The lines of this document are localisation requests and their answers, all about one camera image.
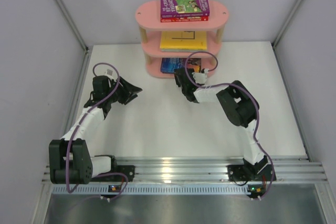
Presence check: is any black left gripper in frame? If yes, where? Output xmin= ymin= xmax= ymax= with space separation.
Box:
xmin=106 ymin=76 xmax=141 ymax=105

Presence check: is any blue Jane Eyre book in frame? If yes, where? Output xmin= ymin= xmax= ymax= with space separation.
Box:
xmin=160 ymin=58 xmax=202 ymax=74

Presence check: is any yellow Little Prince book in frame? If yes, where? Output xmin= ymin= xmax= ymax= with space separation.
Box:
xmin=160 ymin=31 xmax=207 ymax=50

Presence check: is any red treehouse book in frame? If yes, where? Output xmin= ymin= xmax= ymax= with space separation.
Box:
xmin=160 ymin=16 xmax=209 ymax=23

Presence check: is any purple treehouse book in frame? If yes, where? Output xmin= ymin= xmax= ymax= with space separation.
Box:
xmin=160 ymin=0 xmax=210 ymax=18

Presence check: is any pale green hardcover book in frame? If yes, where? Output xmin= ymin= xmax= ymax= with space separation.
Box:
xmin=160 ymin=48 xmax=205 ymax=53

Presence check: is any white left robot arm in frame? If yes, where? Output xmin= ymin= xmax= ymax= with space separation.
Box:
xmin=49 ymin=75 xmax=142 ymax=184

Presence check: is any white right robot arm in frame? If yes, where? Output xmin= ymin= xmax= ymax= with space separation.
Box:
xmin=174 ymin=68 xmax=268 ymax=180

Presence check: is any pink three-tier shelf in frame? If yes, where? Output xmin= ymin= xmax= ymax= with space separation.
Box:
xmin=135 ymin=0 xmax=229 ymax=78

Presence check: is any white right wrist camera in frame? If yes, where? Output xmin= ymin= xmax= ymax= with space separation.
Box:
xmin=192 ymin=69 xmax=209 ymax=85

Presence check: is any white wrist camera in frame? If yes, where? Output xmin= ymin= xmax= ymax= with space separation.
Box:
xmin=104 ymin=69 xmax=114 ymax=80
xmin=192 ymin=69 xmax=209 ymax=85

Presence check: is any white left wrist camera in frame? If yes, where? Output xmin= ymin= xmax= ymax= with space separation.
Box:
xmin=104 ymin=69 xmax=114 ymax=80

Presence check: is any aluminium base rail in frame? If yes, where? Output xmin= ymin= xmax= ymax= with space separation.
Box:
xmin=41 ymin=45 xmax=329 ymax=198

